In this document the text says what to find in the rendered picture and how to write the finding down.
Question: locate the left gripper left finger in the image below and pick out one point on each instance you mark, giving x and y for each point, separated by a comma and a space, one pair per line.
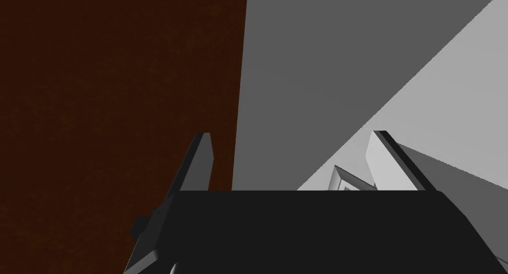
198, 170

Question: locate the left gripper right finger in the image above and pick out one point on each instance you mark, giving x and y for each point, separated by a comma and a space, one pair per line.
389, 170

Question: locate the dark brown door leaf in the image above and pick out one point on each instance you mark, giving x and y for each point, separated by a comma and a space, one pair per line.
111, 99

